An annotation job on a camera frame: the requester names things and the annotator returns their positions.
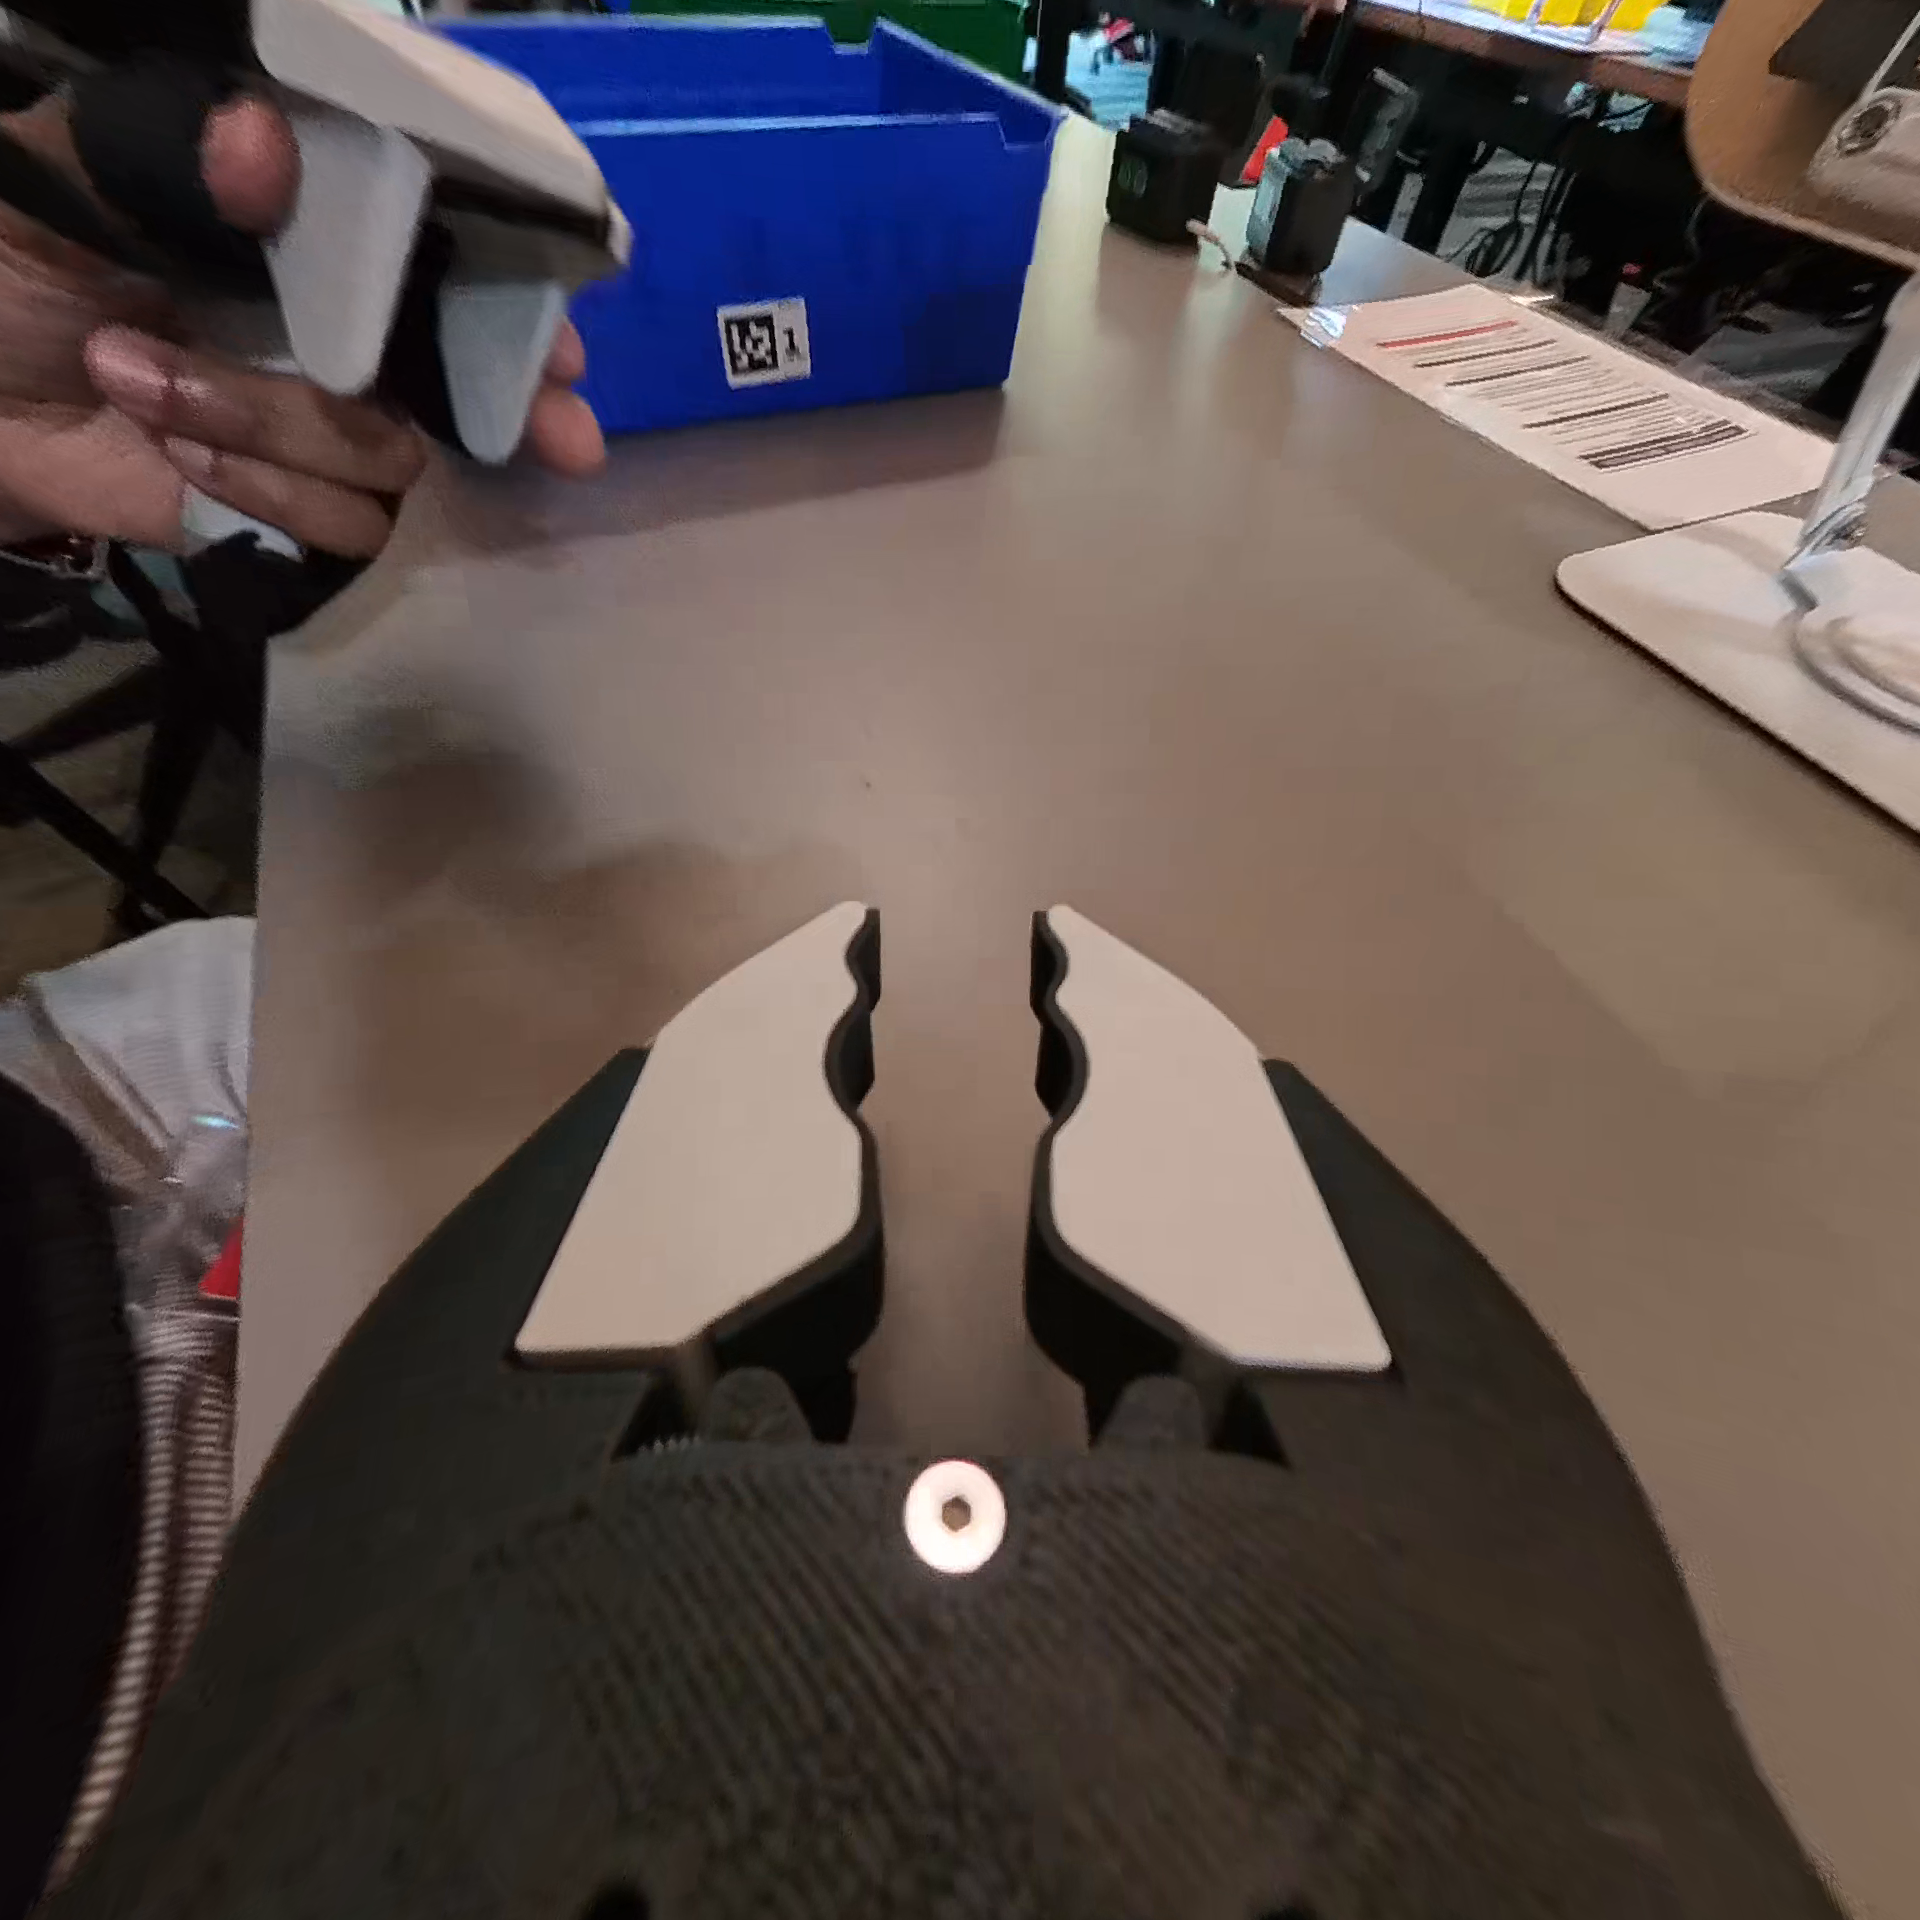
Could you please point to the small yellow bin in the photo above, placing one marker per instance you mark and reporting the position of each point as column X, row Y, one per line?
column 1574, row 12

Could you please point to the black device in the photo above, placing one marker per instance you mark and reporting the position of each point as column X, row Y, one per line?
column 1162, row 173
column 1298, row 210

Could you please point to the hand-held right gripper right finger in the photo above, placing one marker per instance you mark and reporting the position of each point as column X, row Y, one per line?
column 1200, row 1187

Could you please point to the white plastic bag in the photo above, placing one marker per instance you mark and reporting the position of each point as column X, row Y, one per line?
column 136, row 1051

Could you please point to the person's left hand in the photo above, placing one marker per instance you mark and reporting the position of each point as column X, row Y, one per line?
column 180, row 420

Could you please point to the blue bin with sticker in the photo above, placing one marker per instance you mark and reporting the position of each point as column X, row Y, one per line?
column 812, row 210

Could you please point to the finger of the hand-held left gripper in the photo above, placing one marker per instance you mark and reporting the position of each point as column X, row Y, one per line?
column 451, row 121
column 506, row 362

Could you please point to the green storage bin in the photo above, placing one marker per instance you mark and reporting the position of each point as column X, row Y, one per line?
column 931, row 26

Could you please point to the printed paper sheets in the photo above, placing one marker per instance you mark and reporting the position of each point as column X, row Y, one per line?
column 1590, row 404

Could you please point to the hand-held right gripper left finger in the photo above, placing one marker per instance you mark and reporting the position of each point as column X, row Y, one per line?
column 706, row 1187

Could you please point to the white stand base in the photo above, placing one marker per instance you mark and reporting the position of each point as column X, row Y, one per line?
column 1740, row 645

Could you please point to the metal wristwatch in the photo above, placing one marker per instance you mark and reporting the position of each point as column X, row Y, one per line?
column 45, row 557

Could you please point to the black office chair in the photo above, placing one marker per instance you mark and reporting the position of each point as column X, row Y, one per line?
column 150, row 720

